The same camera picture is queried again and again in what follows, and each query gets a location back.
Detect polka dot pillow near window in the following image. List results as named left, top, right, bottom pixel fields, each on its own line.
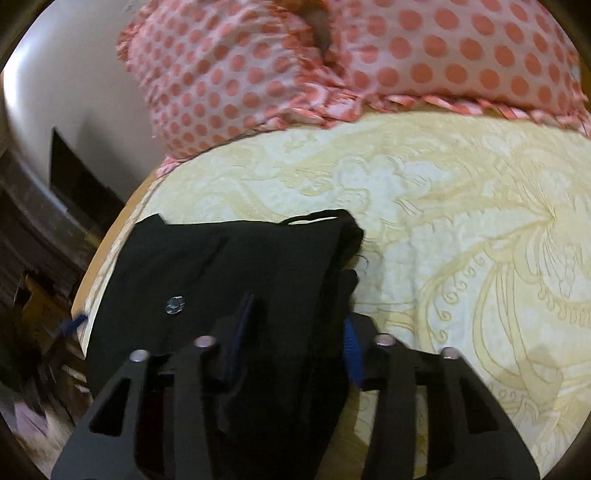
left=329, top=1, right=590, bottom=136

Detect yellow patterned bedspread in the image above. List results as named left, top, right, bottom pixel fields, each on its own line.
left=75, top=112, right=590, bottom=474

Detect black television screen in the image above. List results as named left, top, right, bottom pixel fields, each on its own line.
left=49, top=128, right=124, bottom=234

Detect black pants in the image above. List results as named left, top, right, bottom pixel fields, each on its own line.
left=86, top=210, right=363, bottom=479

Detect polka dot pillow near nightstand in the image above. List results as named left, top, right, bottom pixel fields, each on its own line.
left=116, top=0, right=362, bottom=173

